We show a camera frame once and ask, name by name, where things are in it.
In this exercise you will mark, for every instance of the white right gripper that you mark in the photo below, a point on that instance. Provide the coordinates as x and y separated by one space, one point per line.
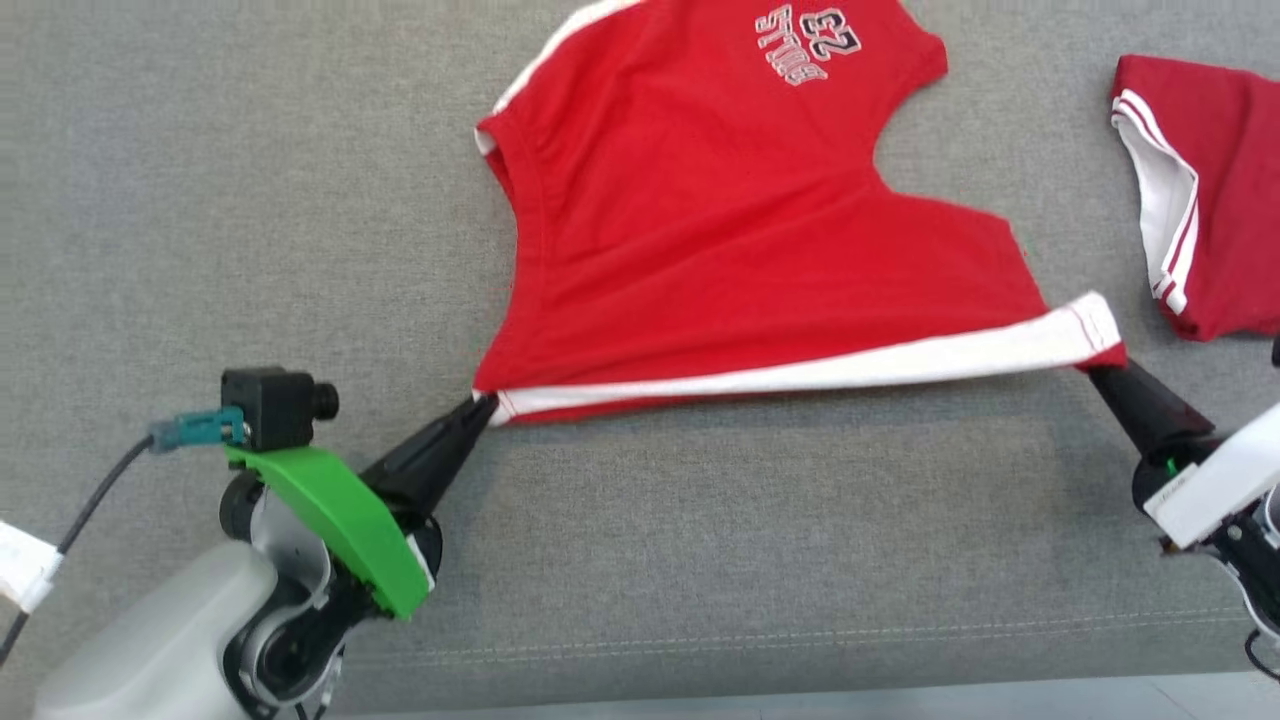
1220 480

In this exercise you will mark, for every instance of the red basketball shorts white hem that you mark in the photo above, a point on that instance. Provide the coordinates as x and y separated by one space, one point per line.
750 250

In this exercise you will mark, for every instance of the teal left camera connector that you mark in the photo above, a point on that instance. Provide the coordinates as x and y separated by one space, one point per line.
200 430

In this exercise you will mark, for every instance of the red basketball jersey white sleeves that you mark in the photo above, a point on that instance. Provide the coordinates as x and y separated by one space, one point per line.
1230 200

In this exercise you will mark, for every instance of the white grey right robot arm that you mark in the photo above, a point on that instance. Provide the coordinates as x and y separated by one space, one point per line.
1255 560

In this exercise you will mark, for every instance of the grey fabric sofa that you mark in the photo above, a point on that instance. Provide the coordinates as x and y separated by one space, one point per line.
200 200

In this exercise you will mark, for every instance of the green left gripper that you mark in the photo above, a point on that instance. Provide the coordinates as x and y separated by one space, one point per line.
350 520

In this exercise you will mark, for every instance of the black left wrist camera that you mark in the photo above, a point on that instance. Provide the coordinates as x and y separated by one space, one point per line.
270 408

